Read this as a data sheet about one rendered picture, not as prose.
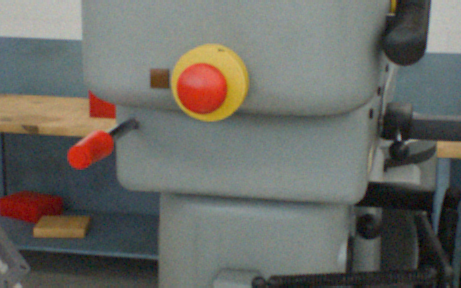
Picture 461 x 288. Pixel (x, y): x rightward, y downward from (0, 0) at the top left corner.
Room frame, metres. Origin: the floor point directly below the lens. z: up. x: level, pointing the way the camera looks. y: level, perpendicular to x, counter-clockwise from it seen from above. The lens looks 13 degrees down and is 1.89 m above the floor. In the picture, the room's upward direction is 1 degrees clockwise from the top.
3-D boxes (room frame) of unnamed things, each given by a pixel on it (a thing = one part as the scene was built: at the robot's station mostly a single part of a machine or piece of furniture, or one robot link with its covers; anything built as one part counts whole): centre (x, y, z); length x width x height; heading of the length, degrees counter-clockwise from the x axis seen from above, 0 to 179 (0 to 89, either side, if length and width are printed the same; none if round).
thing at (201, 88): (0.74, 0.02, 1.76); 0.04 x 0.03 x 0.04; 78
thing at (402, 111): (1.02, -0.18, 1.66); 0.12 x 0.04 x 0.04; 168
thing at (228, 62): (0.76, 0.02, 1.76); 0.06 x 0.02 x 0.06; 78
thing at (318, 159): (1.03, -0.04, 1.68); 0.34 x 0.24 x 0.10; 168
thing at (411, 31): (0.99, -0.18, 1.79); 0.45 x 0.04 x 0.04; 168
